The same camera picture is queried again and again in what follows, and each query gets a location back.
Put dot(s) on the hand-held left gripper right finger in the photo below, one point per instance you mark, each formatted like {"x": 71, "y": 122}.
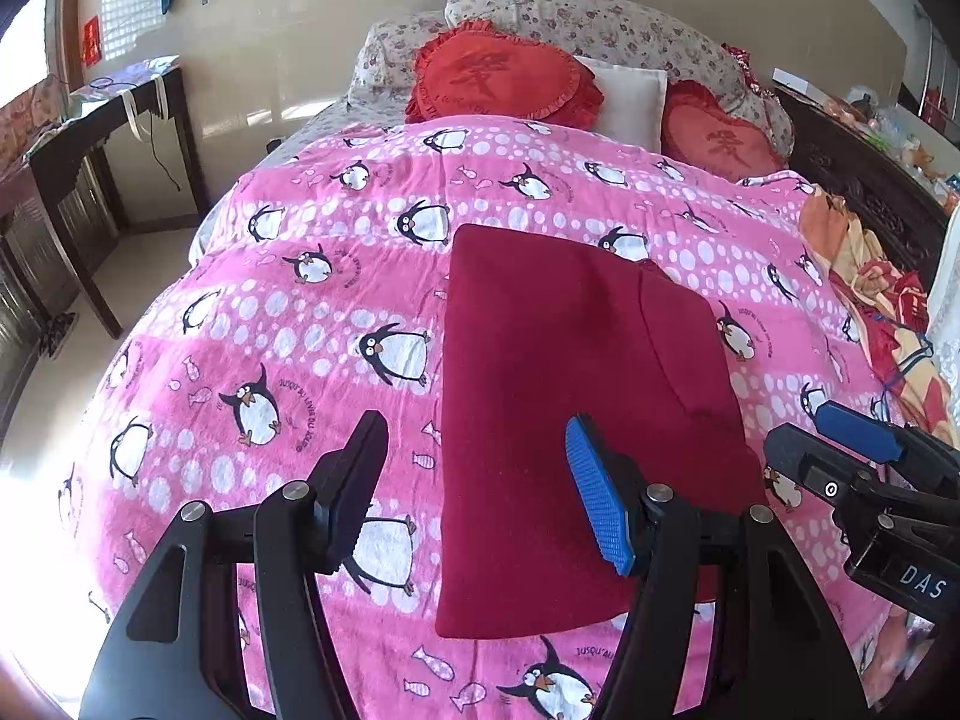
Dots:
{"x": 598, "y": 499}

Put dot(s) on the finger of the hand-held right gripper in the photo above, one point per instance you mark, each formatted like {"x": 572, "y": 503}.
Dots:
{"x": 855, "y": 431}
{"x": 817, "y": 469}

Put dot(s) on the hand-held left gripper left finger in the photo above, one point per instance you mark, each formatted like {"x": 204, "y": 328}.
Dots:
{"x": 349, "y": 499}

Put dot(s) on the dark red sweater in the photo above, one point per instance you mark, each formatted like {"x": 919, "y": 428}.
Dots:
{"x": 570, "y": 390}

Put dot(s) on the white ornate furniture piece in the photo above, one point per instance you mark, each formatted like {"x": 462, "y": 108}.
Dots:
{"x": 946, "y": 330}

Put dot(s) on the orange floral cloth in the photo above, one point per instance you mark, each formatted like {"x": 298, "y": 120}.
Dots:
{"x": 877, "y": 292}

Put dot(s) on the pink penguin blanket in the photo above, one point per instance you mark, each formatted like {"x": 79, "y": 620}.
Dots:
{"x": 262, "y": 315}

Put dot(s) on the dark wooden headboard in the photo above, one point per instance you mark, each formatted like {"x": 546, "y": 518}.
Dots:
{"x": 862, "y": 187}

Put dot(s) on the pile of bedside clutter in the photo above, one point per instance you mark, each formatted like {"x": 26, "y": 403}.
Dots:
{"x": 900, "y": 142}

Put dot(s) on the small red heart cushion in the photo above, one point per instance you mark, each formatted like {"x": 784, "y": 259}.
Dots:
{"x": 720, "y": 139}

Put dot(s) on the pair of dark shoes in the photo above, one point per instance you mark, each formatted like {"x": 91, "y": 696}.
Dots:
{"x": 58, "y": 334}

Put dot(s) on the white box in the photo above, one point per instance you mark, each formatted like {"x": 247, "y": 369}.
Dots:
{"x": 796, "y": 79}

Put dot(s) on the dark slatted cabinet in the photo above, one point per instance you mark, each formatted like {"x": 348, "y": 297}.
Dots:
{"x": 37, "y": 292}

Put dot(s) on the metal railing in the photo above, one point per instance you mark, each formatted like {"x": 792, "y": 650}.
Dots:
{"x": 937, "y": 52}

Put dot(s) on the white pillow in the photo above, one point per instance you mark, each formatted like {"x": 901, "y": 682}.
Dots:
{"x": 630, "y": 105}

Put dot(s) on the large red heart cushion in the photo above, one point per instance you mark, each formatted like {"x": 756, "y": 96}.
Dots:
{"x": 495, "y": 79}

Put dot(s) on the long floral pillow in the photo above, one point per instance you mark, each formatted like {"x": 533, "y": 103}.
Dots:
{"x": 645, "y": 37}

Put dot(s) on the small floral pillow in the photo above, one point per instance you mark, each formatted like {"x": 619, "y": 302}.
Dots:
{"x": 390, "y": 52}

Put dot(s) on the dark wooden desk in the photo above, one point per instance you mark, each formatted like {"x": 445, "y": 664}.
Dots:
{"x": 75, "y": 135}

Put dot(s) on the shiny plastic bag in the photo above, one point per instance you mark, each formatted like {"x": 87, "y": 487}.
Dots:
{"x": 127, "y": 79}

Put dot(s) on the wall socket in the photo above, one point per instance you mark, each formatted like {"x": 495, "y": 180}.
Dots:
{"x": 274, "y": 145}

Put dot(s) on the red wall paper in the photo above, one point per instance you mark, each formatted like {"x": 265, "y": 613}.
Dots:
{"x": 91, "y": 41}

